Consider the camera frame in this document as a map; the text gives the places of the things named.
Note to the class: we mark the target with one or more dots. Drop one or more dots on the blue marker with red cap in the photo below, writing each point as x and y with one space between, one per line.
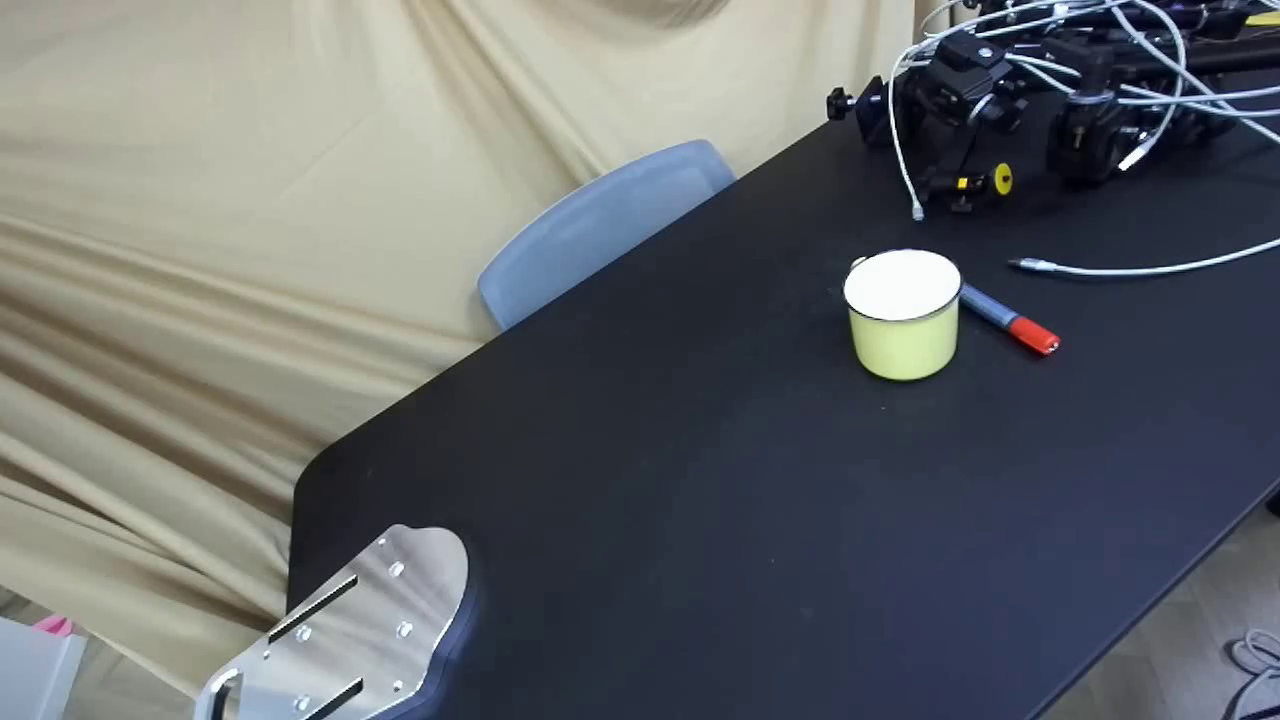
1008 320

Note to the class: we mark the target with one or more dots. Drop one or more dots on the yellow enamel cup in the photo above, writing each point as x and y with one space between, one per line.
903 315

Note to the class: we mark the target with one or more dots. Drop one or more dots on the blue grey chair back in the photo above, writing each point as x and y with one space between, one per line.
597 225

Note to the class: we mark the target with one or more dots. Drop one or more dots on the silver metal mounting plate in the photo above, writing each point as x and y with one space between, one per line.
353 648

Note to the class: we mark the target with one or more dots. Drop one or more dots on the beige fabric backdrop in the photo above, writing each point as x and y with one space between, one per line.
233 230

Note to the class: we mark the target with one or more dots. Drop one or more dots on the black camera equipment pile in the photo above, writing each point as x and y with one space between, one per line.
1088 87

